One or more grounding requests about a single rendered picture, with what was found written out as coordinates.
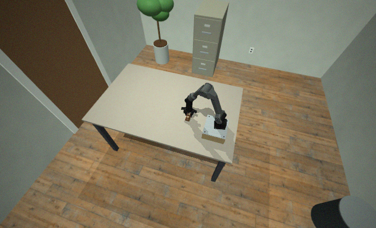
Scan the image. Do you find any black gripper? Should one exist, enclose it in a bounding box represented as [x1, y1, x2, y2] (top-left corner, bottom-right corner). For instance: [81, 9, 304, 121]
[181, 107, 197, 116]

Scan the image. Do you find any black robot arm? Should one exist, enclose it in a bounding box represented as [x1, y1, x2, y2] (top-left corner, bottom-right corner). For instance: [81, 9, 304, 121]
[185, 83, 227, 130]

